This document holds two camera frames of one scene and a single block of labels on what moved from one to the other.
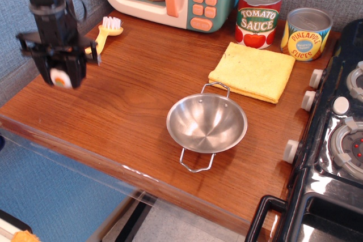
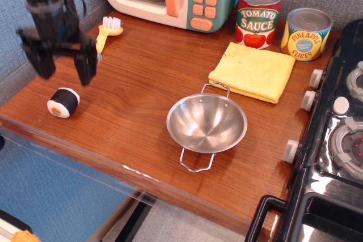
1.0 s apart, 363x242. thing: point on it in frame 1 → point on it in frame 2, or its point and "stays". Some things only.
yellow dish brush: x=110 y=26 stays
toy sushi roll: x=60 y=79 → x=63 y=102
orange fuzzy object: x=24 y=236 stays
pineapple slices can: x=305 y=33 stays
